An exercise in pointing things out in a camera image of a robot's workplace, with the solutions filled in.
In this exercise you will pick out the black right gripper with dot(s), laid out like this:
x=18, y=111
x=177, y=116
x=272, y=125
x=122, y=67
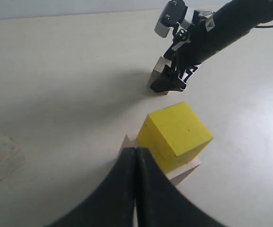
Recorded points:
x=185, y=61

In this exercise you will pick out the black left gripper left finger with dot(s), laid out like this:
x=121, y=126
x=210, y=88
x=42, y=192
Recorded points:
x=111, y=204

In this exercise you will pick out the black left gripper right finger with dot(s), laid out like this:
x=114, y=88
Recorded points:
x=159, y=203

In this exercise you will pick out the medium plain wooden cube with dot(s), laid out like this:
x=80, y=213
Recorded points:
x=158, y=71

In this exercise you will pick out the large wooden cube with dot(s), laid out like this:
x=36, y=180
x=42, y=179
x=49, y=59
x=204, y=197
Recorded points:
x=176, y=176

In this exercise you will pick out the yellow painted cube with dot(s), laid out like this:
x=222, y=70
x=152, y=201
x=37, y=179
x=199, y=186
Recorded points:
x=175, y=135

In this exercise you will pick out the small wooden cube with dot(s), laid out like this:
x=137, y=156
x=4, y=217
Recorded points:
x=11, y=156

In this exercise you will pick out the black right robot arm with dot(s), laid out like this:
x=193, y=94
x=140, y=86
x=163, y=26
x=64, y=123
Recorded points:
x=228, y=24

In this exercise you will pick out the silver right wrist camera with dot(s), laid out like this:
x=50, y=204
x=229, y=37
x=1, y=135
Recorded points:
x=174, y=13

